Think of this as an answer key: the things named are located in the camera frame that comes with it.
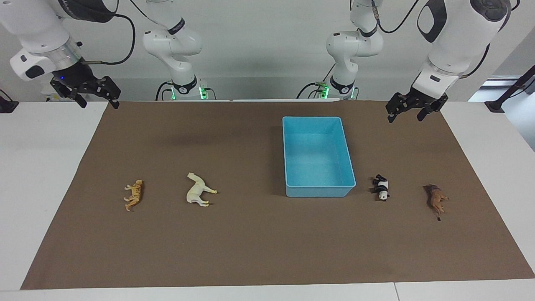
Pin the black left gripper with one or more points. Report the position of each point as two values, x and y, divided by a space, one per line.
426 100

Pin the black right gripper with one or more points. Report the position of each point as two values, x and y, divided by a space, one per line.
79 81

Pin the black white panda toy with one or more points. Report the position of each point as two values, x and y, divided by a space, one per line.
381 186

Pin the brown lion toy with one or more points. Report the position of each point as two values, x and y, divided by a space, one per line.
435 200

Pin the orange striped tiger toy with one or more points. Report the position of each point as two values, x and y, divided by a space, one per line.
136 193

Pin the cream white horse toy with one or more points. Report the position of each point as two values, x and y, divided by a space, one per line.
195 193

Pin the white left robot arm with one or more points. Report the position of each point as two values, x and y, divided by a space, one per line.
455 42

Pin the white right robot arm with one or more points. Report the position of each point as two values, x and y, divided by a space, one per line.
37 29

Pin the white cardboard box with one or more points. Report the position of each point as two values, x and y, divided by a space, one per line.
49 97

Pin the light blue storage box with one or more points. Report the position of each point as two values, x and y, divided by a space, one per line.
317 159

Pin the brown table mat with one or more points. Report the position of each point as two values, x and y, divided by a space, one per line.
250 242

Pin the black clamp mount with rod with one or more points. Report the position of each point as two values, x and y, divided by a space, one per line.
512 90

